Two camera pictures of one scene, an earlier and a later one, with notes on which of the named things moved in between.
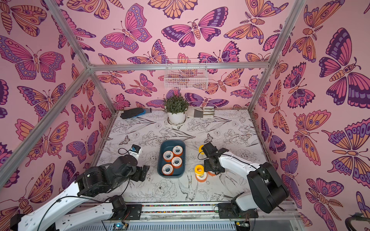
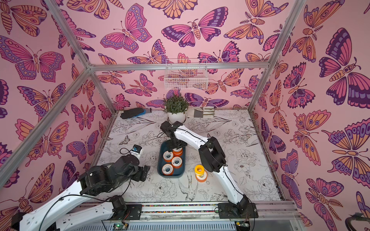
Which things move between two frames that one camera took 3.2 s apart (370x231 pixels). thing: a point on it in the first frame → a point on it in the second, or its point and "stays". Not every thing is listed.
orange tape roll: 212,173 → 178,152
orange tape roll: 177,162 stays
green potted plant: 175,104 stays
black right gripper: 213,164 → 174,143
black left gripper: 139,176 stays
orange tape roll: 167,156 stays
